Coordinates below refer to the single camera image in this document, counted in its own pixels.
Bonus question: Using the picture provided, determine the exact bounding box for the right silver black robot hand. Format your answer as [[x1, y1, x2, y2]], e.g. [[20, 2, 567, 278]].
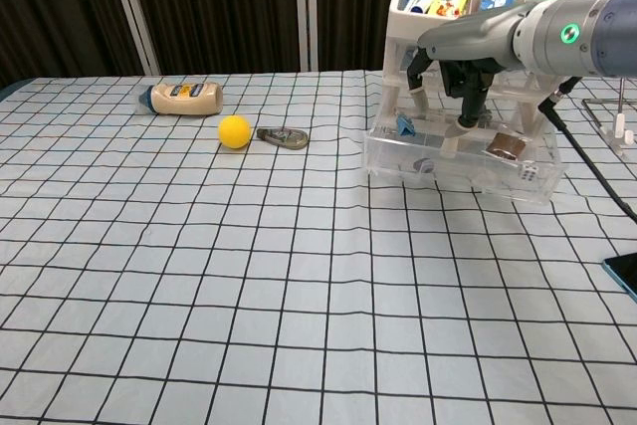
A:
[[405, 0, 536, 155]]

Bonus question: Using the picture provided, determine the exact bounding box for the clear plastic drawer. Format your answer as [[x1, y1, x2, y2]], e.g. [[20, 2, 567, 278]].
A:
[[363, 110, 568, 206]]

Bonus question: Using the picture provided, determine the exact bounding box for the white plastic drawer organizer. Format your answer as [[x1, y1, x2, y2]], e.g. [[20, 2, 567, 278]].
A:
[[372, 0, 593, 147]]

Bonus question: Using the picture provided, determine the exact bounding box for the blue binder clip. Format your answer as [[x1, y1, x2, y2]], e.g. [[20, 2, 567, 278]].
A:
[[395, 113, 418, 137]]

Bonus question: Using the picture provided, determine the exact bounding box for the brown small packet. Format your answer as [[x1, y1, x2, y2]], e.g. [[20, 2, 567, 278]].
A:
[[485, 130, 528, 161]]

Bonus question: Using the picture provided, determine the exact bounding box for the yellow ball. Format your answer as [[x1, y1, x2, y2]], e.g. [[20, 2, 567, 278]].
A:
[[218, 114, 252, 150]]

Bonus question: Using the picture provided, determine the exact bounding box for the black smartphone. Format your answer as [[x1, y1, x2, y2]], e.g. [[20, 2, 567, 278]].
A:
[[601, 253, 637, 303]]

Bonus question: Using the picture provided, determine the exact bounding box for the mayonnaise squeeze bottle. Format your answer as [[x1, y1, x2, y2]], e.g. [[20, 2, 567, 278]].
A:
[[136, 81, 224, 117]]

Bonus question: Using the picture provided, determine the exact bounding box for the white black checkered tablecloth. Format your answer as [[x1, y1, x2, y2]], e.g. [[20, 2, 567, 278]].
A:
[[0, 69, 637, 425]]

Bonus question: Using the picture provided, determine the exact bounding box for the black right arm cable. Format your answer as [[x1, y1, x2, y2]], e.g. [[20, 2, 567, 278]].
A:
[[536, 75, 637, 225]]

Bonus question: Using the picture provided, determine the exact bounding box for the metal wire stand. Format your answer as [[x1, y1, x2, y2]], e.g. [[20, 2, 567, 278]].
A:
[[580, 74, 637, 155]]

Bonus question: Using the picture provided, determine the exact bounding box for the black folding screen white frame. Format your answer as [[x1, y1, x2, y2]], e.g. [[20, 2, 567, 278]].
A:
[[0, 0, 637, 91]]

